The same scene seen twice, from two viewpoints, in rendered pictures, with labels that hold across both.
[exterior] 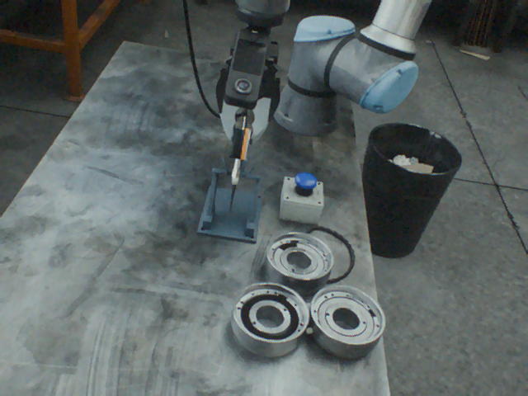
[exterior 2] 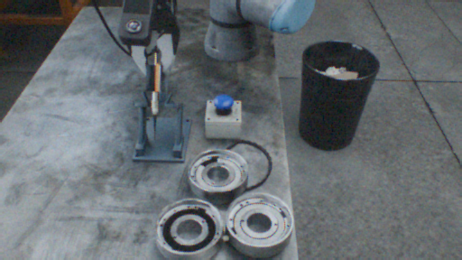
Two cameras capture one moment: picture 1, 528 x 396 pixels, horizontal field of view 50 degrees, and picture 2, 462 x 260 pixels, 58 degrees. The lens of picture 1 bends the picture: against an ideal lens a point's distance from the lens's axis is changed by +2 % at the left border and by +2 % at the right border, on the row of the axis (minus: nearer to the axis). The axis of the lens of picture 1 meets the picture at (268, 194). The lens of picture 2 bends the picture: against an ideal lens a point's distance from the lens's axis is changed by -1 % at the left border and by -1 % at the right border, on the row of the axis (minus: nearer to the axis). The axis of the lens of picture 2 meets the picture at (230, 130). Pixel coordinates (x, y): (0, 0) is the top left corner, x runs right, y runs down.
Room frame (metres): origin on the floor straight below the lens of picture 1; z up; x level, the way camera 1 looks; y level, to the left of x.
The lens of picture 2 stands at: (0.13, -0.12, 1.36)
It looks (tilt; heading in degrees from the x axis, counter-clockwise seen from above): 40 degrees down; 4
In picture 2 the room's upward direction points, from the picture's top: 1 degrees clockwise
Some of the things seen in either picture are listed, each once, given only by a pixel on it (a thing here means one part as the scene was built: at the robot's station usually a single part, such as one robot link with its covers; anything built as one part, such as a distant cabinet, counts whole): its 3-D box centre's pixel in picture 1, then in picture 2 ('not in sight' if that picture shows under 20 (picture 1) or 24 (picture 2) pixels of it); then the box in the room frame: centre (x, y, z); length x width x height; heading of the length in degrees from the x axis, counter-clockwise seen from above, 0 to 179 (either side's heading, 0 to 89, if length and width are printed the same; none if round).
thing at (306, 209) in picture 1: (301, 198); (224, 116); (0.81, -0.06, 0.82); 0.08 x 0.07 x 0.05; 3
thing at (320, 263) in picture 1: (298, 264); (218, 177); (0.64, -0.06, 0.82); 0.08 x 0.08 x 0.02
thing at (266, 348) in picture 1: (269, 320); (189, 232); (0.52, -0.03, 0.82); 0.10 x 0.10 x 0.04
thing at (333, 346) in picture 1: (344, 322); (259, 226); (0.54, -0.14, 0.82); 0.10 x 0.10 x 0.04
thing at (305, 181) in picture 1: (304, 188); (223, 108); (0.80, -0.06, 0.85); 0.04 x 0.04 x 0.05
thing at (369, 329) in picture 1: (344, 322); (259, 226); (0.54, -0.14, 0.82); 0.08 x 0.08 x 0.02
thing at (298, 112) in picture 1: (309, 99); (232, 31); (1.14, -0.05, 0.85); 0.15 x 0.15 x 0.10
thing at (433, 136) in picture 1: (398, 193); (332, 97); (1.77, -0.48, 0.21); 0.34 x 0.34 x 0.43
